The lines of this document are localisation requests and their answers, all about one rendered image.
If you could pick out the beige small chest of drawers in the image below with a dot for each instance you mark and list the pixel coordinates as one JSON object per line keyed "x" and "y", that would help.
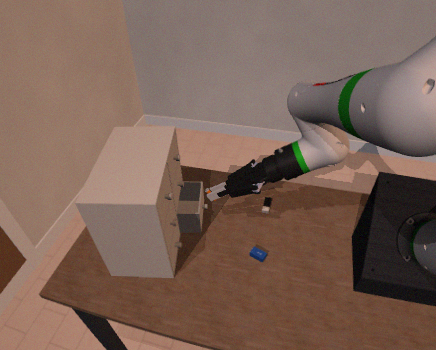
{"x": 118, "y": 201}

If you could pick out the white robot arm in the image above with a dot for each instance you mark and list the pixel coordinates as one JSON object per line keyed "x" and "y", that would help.
{"x": 391, "y": 106}

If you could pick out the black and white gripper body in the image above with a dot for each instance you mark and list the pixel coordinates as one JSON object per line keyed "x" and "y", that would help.
{"x": 270, "y": 172}

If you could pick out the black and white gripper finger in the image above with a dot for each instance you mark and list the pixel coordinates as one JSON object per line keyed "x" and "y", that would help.
{"x": 240, "y": 188}
{"x": 238, "y": 175}

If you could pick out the blue rectangular block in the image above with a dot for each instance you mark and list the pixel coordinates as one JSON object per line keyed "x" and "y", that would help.
{"x": 258, "y": 254}

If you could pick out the tan wooden drawer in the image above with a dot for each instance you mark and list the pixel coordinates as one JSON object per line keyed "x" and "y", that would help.
{"x": 164, "y": 194}
{"x": 190, "y": 201}
{"x": 173, "y": 158}
{"x": 177, "y": 181}
{"x": 170, "y": 219}
{"x": 174, "y": 247}

